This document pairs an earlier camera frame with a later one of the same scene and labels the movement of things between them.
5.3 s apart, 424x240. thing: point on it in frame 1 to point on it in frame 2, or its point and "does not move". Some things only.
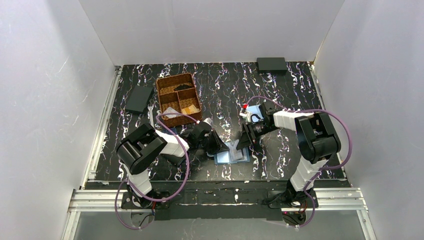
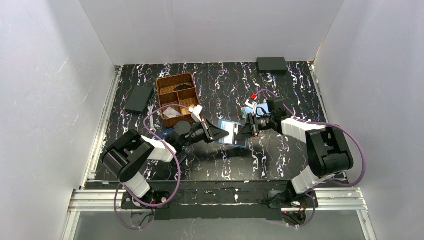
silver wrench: x=151 y=118 does not move
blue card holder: x=240 y=155 to x=232 y=128
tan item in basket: x=190 y=110 does not move
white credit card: x=170 y=110 does not move
